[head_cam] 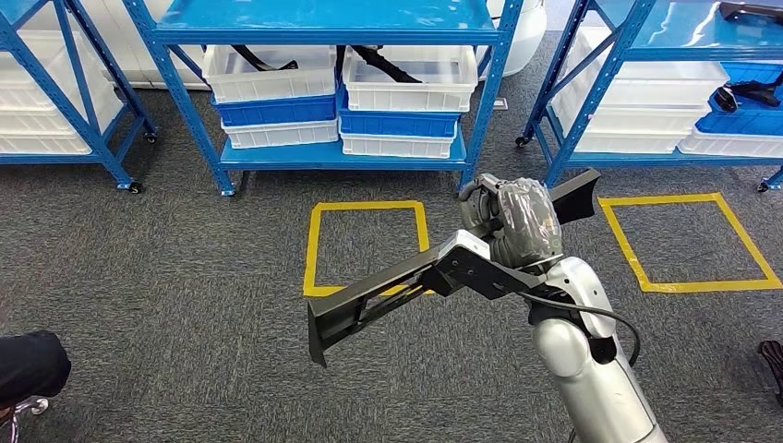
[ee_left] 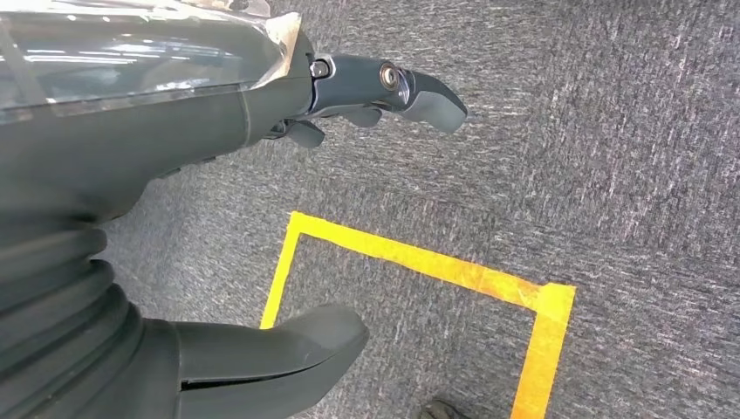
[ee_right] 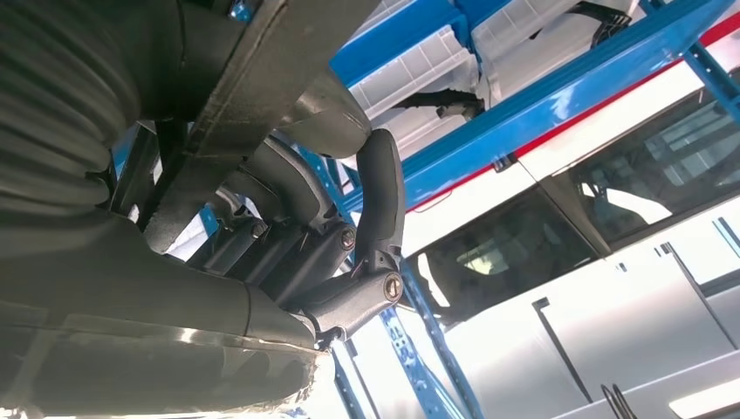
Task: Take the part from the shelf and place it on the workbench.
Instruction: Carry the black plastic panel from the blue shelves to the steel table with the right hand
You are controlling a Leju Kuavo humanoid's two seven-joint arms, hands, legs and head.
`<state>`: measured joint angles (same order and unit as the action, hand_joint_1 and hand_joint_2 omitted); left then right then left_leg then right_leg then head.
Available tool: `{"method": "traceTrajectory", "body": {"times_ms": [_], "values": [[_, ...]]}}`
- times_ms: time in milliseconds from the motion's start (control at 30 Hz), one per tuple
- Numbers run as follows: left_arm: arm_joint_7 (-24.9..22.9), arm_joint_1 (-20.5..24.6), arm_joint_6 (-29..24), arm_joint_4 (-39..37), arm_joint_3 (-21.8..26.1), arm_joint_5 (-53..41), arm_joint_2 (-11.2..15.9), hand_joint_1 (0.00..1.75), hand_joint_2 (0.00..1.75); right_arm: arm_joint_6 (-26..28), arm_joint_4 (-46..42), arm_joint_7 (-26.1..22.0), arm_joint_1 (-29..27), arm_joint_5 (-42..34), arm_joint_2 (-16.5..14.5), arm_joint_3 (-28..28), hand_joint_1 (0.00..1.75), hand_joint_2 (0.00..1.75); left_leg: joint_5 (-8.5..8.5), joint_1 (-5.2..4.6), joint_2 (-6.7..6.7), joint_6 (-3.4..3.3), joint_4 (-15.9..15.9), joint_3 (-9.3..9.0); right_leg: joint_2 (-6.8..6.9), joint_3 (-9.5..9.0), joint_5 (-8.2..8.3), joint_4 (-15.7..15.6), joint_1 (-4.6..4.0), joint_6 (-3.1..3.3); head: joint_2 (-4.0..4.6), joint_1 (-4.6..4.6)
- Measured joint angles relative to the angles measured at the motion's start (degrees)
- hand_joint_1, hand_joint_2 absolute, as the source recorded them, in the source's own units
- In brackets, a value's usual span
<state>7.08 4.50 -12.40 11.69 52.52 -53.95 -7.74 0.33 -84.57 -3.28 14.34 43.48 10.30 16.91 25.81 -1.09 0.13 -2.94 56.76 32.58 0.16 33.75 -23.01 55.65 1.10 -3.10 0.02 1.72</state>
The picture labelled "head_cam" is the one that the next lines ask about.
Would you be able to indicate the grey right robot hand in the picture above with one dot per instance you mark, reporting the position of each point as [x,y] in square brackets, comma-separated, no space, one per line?
[526,226]

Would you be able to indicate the black plastic panel part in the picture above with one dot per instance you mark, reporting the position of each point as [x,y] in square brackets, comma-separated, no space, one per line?
[342,321]

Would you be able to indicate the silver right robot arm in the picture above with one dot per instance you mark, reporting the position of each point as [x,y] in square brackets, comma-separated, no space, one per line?
[587,379]

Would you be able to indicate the black curved part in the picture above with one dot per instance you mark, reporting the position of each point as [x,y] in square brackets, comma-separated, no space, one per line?
[260,65]
[752,12]
[385,66]
[761,92]

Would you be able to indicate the blue steel shelf rack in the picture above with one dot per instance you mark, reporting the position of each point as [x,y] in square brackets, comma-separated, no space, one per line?
[49,159]
[306,18]
[654,37]

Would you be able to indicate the small grey floor plate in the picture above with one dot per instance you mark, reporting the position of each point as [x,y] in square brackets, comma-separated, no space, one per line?
[500,104]

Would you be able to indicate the yellow floor tape square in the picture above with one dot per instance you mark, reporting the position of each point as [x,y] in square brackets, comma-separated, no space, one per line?
[367,206]

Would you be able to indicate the blue plastic crate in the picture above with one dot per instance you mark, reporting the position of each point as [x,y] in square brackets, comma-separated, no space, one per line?
[746,122]
[752,72]
[397,124]
[275,113]

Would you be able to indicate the chrome stool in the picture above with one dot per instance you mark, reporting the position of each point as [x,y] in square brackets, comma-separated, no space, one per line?
[37,405]

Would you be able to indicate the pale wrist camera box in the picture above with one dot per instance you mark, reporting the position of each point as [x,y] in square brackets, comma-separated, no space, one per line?
[474,238]

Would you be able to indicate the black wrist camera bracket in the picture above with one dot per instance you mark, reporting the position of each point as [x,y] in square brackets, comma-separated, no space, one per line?
[465,269]

